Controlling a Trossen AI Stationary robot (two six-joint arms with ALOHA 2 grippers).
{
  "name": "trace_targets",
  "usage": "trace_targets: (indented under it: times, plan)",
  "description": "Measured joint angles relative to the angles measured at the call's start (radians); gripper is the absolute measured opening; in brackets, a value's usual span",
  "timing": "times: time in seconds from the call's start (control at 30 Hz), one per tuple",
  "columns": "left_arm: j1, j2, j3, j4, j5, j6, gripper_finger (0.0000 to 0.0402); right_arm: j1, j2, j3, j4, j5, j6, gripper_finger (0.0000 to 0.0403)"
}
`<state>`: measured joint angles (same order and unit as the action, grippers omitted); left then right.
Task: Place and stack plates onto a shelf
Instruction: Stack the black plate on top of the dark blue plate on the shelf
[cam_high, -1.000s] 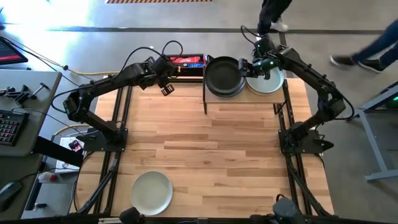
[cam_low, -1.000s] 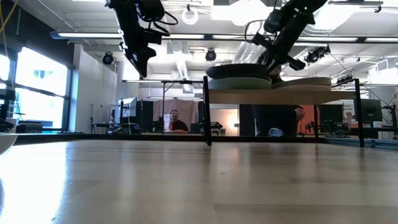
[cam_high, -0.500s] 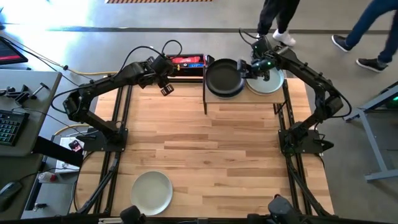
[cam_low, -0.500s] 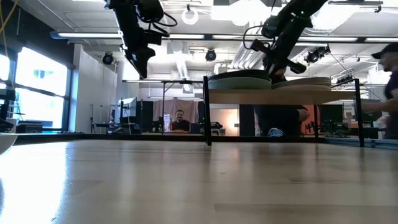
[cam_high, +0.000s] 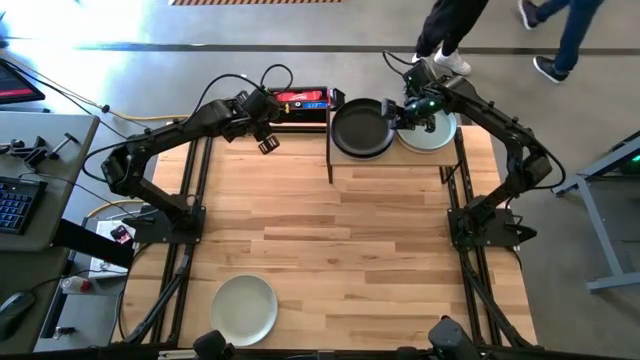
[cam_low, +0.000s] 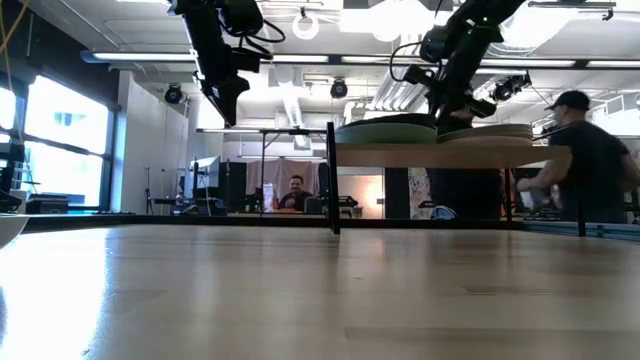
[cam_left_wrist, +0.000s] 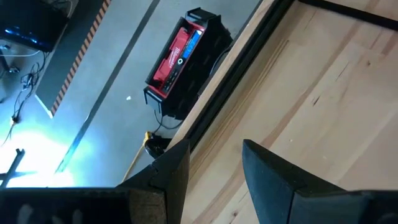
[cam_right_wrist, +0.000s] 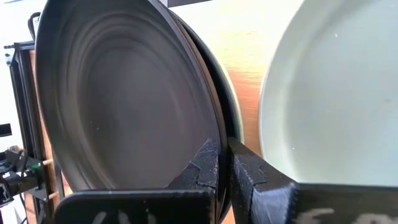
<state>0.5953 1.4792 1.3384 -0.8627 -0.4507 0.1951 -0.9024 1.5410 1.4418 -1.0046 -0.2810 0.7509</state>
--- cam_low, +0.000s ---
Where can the person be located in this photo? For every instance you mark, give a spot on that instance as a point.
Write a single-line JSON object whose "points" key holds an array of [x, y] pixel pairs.
{"points": [[296, 192], [590, 165]]}

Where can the beige curtain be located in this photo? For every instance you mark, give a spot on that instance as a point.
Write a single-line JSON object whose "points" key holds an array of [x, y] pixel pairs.
{"points": [[270, 175]]}

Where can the black ceiling spotlight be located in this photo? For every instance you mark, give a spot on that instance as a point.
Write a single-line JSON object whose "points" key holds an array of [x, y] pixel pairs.
{"points": [[510, 87], [339, 89], [173, 94]]}

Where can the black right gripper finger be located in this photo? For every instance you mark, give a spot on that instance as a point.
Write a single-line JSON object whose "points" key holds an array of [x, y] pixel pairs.
{"points": [[455, 126]]}

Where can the light blue plate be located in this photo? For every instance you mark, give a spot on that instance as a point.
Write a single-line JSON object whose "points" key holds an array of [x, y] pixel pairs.
{"points": [[500, 128]]}

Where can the black equipment stand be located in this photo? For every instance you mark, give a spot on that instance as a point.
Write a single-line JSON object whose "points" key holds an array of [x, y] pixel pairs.
{"points": [[10, 175]]}

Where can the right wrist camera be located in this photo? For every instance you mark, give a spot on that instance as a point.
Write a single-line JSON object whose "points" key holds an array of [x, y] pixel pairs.
{"points": [[435, 45]]}

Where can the black table edge rail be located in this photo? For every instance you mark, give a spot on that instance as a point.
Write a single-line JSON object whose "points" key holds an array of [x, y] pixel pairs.
{"points": [[150, 221]]}

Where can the wooden shelf with black frame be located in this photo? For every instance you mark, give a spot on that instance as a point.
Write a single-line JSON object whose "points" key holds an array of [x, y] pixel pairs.
{"points": [[450, 156]]}

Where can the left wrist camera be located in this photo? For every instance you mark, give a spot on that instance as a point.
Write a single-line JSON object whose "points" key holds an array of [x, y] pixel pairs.
{"points": [[246, 60]]}

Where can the black panel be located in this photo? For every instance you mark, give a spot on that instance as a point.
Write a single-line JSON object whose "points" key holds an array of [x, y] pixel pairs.
{"points": [[465, 192]]}

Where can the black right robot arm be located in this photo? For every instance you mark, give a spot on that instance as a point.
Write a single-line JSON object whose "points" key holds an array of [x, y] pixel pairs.
{"points": [[480, 15]]}

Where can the grey computer monitor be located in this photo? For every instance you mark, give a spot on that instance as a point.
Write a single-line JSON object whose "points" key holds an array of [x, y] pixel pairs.
{"points": [[205, 172]]}

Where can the pale grey-green plate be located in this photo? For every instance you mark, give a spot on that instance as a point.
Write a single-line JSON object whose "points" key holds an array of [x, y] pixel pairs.
{"points": [[10, 230]]}

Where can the long ceiling light bar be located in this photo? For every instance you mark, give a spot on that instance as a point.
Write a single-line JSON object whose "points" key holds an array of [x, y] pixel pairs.
{"points": [[300, 58], [612, 64], [140, 56], [525, 63]]}

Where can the black low box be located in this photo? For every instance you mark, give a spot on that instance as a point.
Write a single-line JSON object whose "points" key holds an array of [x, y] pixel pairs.
{"points": [[47, 205]]}

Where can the black cabinet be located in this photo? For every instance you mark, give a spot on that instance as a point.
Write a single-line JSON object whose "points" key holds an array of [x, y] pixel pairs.
{"points": [[234, 187]]}

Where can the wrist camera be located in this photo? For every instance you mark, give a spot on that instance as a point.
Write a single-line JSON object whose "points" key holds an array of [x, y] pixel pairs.
{"points": [[246, 60], [435, 45]]}

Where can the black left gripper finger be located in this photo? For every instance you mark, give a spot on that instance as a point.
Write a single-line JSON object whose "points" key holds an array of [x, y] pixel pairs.
{"points": [[227, 105]]}

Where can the black frame high table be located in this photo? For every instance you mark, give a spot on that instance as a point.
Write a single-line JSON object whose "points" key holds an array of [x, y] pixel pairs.
{"points": [[260, 131]]}

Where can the dark teal plate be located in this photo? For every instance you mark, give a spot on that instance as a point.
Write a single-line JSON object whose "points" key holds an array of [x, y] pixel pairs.
{"points": [[390, 124]]}

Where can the large window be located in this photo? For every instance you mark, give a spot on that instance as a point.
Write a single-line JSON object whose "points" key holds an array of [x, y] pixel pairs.
{"points": [[65, 150]]}

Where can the sage green plate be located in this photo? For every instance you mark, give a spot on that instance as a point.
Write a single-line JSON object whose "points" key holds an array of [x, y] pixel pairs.
{"points": [[385, 136]]}

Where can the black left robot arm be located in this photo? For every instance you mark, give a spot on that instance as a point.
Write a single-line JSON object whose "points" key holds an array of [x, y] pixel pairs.
{"points": [[207, 35]]}

